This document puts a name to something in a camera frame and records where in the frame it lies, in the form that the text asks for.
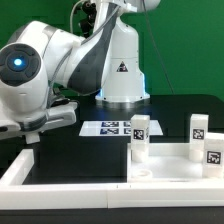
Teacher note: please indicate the white marker base plate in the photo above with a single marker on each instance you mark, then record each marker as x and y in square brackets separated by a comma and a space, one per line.
[105, 128]

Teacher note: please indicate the white U-shaped obstacle fence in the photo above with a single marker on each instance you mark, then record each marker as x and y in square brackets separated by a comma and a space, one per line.
[16, 195]

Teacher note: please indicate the white square tabletop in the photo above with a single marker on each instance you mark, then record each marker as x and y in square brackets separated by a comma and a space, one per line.
[167, 162]

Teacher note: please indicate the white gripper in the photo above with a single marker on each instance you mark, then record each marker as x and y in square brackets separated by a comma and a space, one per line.
[55, 117]

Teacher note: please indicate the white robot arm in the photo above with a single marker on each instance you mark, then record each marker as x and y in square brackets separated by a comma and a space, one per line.
[37, 56]

